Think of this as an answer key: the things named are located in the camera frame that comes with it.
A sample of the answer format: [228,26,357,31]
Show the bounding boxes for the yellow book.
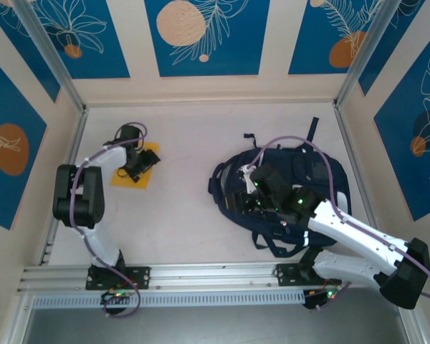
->
[108,142,161,190]

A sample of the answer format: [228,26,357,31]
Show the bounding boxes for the aluminium frame post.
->
[12,0,86,114]
[335,0,426,108]

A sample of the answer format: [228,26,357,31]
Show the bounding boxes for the navy blue backpack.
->
[207,116,352,258]

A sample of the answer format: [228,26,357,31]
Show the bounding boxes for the controller board with LED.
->
[303,286,345,312]
[100,290,130,306]

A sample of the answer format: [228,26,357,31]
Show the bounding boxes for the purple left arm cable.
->
[68,121,151,320]

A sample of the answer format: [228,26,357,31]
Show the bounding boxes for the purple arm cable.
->
[249,135,430,312]
[68,121,151,320]

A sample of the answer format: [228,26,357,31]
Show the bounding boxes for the aluminium side rail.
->
[335,103,384,257]
[39,107,90,266]

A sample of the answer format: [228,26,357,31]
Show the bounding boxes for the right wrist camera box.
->
[236,163,261,196]

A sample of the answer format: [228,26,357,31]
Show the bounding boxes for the grey slotted cable duct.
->
[32,289,305,309]

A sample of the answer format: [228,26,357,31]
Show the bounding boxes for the aluminium back rail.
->
[84,100,338,108]

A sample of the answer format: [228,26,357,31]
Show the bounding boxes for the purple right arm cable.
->
[249,135,430,312]

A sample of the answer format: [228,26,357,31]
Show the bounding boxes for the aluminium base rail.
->
[19,263,411,292]

